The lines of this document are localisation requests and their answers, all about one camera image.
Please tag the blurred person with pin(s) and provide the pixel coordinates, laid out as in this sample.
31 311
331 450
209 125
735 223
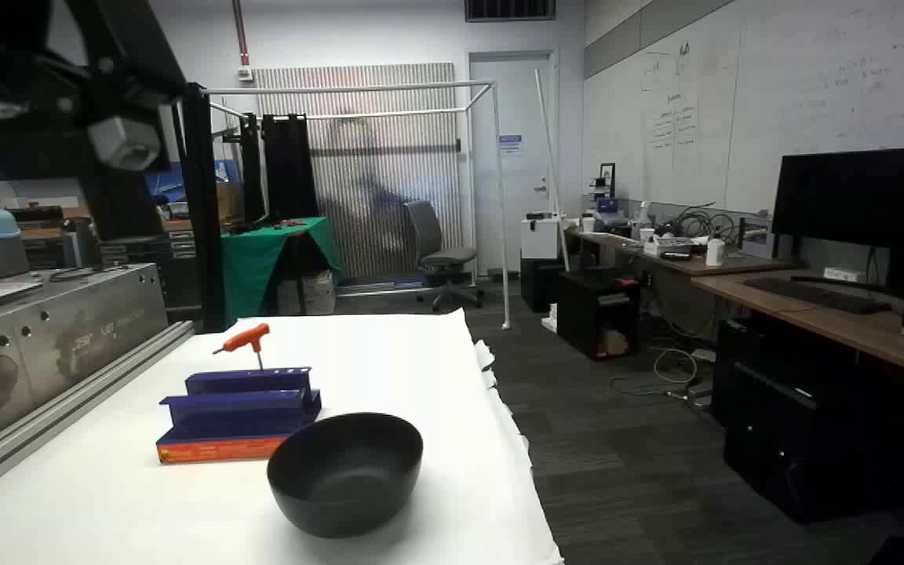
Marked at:
368 209

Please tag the blue door label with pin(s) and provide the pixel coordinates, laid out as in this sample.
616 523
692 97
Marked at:
509 143

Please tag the black under-desk cabinet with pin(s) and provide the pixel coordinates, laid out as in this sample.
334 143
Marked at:
807 440

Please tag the white door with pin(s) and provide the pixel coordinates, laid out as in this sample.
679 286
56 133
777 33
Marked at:
509 190

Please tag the grey office chair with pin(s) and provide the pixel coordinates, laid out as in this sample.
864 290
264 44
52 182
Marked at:
443 260

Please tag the dark wall vent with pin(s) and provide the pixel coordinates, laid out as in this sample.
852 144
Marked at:
509 6

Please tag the black vertical post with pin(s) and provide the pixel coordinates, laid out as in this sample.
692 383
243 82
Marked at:
200 209

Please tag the black computer monitor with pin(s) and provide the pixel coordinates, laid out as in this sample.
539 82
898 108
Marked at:
861 197

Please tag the grey metal base block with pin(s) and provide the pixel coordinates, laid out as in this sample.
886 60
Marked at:
44 333

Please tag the black bowl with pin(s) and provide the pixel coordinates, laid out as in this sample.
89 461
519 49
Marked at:
346 476

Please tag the white paper table sheet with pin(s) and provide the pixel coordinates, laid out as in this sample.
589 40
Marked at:
108 491

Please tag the black hanging cloth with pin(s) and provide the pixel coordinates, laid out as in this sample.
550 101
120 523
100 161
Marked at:
286 168

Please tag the long wooden desk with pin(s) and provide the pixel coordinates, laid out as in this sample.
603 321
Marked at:
828 319

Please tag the green cloth covered table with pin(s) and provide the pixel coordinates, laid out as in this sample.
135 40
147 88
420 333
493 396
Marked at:
264 260

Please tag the blue tool holder orange base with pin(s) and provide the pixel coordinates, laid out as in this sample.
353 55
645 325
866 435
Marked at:
237 409

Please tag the white pipe frame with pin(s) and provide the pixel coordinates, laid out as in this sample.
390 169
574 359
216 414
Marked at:
496 190

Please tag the white paper cup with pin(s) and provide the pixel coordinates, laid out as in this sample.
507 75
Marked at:
713 252

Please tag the black box on floor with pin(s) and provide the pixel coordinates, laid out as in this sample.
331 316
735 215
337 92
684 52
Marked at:
596 316

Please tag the black keyboard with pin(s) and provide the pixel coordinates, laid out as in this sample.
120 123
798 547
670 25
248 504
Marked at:
818 295

